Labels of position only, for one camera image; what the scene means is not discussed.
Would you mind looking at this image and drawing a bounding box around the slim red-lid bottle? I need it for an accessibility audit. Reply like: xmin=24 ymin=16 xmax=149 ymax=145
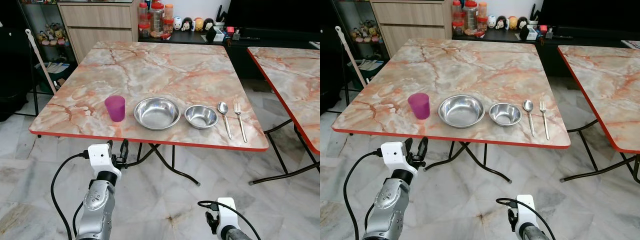
xmin=451 ymin=0 xmax=463 ymax=36
xmin=138 ymin=2 xmax=150 ymax=38

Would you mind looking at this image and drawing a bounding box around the green plastic bin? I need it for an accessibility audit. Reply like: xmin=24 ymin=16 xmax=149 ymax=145
xmin=357 ymin=60 xmax=388 ymax=83
xmin=49 ymin=64 xmax=78 ymax=94

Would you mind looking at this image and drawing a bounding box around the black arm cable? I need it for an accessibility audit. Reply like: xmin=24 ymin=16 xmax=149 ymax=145
xmin=343 ymin=150 xmax=383 ymax=240
xmin=50 ymin=152 xmax=91 ymax=240
xmin=197 ymin=200 xmax=261 ymax=240
xmin=496 ymin=197 xmax=556 ymax=240

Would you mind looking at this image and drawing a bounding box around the light wooden drawer cabinet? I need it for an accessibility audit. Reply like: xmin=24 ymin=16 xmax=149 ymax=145
xmin=57 ymin=0 xmax=141 ymax=63
xmin=370 ymin=0 xmax=453 ymax=57

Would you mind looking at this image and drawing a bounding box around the large clear red-lid jar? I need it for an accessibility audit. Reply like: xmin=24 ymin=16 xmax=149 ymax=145
xmin=149 ymin=1 xmax=166 ymax=38
xmin=462 ymin=0 xmax=479 ymax=37

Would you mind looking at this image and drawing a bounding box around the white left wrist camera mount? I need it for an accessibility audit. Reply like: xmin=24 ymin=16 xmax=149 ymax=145
xmin=87 ymin=143 xmax=122 ymax=180
xmin=380 ymin=141 xmax=418 ymax=176

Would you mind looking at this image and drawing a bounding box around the orange-lid clear jar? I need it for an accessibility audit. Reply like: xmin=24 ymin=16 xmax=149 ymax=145
xmin=164 ymin=4 xmax=175 ymax=35
xmin=477 ymin=2 xmax=488 ymax=33

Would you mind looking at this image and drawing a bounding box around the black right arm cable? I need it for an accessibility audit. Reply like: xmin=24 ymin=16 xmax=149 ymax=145
xmin=197 ymin=200 xmax=261 ymax=240
xmin=496 ymin=197 xmax=556 ymax=240

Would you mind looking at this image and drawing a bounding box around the marble-pattern folding table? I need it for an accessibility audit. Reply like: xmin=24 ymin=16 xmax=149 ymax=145
xmin=247 ymin=46 xmax=320 ymax=186
xmin=331 ymin=38 xmax=571 ymax=184
xmin=556 ymin=45 xmax=640 ymax=185
xmin=28 ymin=41 xmax=270 ymax=187

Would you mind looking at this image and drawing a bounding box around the large steel bowl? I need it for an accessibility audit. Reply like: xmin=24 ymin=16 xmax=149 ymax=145
xmin=438 ymin=94 xmax=486 ymax=129
xmin=133 ymin=97 xmax=181 ymax=131

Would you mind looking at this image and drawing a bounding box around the black box with white label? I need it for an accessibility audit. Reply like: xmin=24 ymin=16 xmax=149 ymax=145
xmin=520 ymin=24 xmax=540 ymax=41
xmin=207 ymin=26 xmax=226 ymax=43

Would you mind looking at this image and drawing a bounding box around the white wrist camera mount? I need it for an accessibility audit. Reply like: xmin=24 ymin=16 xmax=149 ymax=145
xmin=216 ymin=197 xmax=242 ymax=236
xmin=87 ymin=143 xmax=122 ymax=180
xmin=515 ymin=194 xmax=538 ymax=236
xmin=380 ymin=141 xmax=418 ymax=176

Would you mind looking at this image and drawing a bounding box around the purple plastic cup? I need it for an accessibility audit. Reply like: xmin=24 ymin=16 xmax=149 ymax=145
xmin=407 ymin=92 xmax=431 ymax=120
xmin=104 ymin=95 xmax=126 ymax=123

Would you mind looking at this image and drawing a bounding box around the small steel bowl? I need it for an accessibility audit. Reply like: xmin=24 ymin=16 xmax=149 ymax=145
xmin=184 ymin=104 xmax=220 ymax=130
xmin=488 ymin=102 xmax=523 ymax=127

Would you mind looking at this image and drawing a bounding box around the large black bag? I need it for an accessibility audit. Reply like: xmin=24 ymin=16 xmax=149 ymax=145
xmin=0 ymin=0 xmax=32 ymax=122
xmin=320 ymin=0 xmax=346 ymax=114

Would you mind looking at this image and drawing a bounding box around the steel spoon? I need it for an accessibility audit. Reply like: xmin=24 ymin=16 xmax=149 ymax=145
xmin=522 ymin=100 xmax=536 ymax=138
xmin=217 ymin=102 xmax=233 ymax=140

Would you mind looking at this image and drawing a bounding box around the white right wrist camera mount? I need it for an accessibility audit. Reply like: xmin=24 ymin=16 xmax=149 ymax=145
xmin=515 ymin=194 xmax=538 ymax=236
xmin=216 ymin=197 xmax=242 ymax=236

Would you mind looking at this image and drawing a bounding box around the black metal shelf rack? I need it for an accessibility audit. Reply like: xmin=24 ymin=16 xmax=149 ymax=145
xmin=17 ymin=0 xmax=76 ymax=116
xmin=330 ymin=0 xmax=382 ymax=106

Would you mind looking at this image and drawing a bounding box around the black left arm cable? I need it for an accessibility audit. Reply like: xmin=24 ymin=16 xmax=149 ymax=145
xmin=343 ymin=150 xmax=383 ymax=240
xmin=50 ymin=152 xmax=91 ymax=240

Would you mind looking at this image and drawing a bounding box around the black television screen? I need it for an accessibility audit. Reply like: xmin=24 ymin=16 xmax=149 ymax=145
xmin=225 ymin=0 xmax=320 ymax=31
xmin=537 ymin=0 xmax=640 ymax=28

